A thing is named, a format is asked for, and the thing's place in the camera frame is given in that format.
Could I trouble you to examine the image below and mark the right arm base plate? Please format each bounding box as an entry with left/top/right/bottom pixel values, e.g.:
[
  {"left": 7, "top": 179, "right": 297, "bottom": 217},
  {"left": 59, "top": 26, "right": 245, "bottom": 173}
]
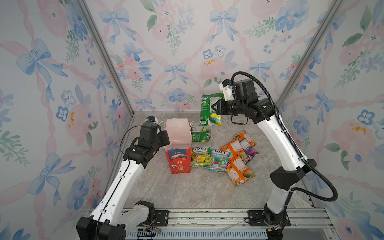
[{"left": 244, "top": 210, "right": 291, "bottom": 228}]

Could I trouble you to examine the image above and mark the small green snack bag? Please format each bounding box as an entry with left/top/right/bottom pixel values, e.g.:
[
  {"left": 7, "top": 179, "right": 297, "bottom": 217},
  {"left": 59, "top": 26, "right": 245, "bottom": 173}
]
[{"left": 191, "top": 127, "right": 212, "bottom": 143}]

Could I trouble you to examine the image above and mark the orange snack bag middle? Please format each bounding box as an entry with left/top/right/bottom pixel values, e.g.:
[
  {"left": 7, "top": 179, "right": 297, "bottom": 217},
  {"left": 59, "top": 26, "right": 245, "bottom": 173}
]
[{"left": 220, "top": 140, "right": 251, "bottom": 164}]

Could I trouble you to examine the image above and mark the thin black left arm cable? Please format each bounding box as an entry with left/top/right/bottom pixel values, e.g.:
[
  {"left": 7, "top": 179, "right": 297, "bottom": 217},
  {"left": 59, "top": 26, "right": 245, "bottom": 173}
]
[{"left": 119, "top": 125, "right": 143, "bottom": 157}]

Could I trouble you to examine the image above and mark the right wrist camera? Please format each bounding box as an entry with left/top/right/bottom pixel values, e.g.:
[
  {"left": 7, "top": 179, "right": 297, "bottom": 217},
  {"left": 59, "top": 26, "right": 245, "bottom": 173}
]
[{"left": 219, "top": 79, "right": 235, "bottom": 102}]

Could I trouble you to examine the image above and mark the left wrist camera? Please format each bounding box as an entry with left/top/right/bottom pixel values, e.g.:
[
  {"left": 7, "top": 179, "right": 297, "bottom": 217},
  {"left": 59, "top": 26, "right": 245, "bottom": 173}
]
[{"left": 147, "top": 116, "right": 159, "bottom": 124}]

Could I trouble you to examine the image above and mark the yellow green Fox's candy bag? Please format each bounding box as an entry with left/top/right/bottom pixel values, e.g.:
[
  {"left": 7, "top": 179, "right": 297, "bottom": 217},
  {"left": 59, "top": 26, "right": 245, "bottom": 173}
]
[{"left": 191, "top": 147, "right": 213, "bottom": 167}]

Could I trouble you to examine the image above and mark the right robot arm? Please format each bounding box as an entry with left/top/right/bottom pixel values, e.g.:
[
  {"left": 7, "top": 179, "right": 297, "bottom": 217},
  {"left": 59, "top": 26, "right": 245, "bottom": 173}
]
[{"left": 212, "top": 80, "right": 311, "bottom": 226}]

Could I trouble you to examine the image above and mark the black corrugated cable conduit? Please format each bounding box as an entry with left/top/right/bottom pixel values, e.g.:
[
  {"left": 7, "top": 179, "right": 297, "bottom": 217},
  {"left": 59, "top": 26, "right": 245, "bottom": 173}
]
[{"left": 230, "top": 71, "right": 339, "bottom": 202}]

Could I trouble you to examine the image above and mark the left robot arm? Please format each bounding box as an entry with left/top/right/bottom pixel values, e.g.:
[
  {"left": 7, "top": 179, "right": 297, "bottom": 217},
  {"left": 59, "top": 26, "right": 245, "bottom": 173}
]
[{"left": 76, "top": 116, "right": 170, "bottom": 240}]

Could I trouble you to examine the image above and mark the purple snack bag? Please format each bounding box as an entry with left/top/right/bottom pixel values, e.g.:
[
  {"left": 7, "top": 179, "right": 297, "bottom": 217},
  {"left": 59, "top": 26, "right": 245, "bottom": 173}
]
[{"left": 239, "top": 139, "right": 259, "bottom": 160}]

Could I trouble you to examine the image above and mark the orange snack bag rear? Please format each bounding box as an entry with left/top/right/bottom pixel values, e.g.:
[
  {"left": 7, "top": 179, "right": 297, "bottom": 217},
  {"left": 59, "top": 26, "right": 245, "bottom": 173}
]
[{"left": 234, "top": 131, "right": 257, "bottom": 147}]

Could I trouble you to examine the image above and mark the red paper gift bag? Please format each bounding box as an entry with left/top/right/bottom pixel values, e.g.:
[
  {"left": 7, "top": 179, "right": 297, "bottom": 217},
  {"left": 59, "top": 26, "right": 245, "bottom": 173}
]
[{"left": 165, "top": 118, "right": 192, "bottom": 174}]

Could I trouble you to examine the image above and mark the green snack bag with label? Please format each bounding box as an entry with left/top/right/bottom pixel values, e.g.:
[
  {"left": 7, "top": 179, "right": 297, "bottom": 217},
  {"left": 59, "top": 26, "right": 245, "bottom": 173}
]
[{"left": 199, "top": 93, "right": 224, "bottom": 127}]

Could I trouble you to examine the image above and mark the orange snack bag front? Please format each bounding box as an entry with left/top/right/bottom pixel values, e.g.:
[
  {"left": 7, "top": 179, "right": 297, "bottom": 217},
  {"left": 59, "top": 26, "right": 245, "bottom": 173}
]
[{"left": 227, "top": 158, "right": 255, "bottom": 187}]

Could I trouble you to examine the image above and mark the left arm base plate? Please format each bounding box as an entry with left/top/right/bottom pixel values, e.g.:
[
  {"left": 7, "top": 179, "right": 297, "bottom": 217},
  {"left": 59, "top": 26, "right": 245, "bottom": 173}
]
[{"left": 140, "top": 210, "right": 170, "bottom": 228}]

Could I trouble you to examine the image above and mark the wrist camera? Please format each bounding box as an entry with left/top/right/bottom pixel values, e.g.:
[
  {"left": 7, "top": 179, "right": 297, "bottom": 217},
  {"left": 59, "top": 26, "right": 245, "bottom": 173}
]
[
  {"left": 219, "top": 79, "right": 235, "bottom": 102},
  {"left": 147, "top": 116, "right": 159, "bottom": 124}
]

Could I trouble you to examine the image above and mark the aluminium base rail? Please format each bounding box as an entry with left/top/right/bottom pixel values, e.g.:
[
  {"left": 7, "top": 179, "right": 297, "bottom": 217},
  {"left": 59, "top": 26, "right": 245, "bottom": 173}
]
[{"left": 124, "top": 209, "right": 341, "bottom": 240}]

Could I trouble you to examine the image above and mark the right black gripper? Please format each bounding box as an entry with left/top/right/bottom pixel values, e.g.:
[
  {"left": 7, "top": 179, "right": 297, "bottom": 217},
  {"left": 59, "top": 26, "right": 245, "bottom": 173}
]
[{"left": 210, "top": 100, "right": 246, "bottom": 118}]

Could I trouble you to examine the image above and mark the orange snack bag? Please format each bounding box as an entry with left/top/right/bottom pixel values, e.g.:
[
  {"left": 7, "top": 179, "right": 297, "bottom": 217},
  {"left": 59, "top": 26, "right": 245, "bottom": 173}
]
[
  {"left": 234, "top": 131, "right": 257, "bottom": 147},
  {"left": 227, "top": 158, "right": 255, "bottom": 187},
  {"left": 220, "top": 140, "right": 251, "bottom": 164}
]

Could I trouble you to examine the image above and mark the teal Fox's candy bag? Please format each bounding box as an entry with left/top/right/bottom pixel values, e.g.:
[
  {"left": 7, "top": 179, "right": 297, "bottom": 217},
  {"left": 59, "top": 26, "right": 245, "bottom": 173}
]
[{"left": 205, "top": 149, "right": 229, "bottom": 173}]

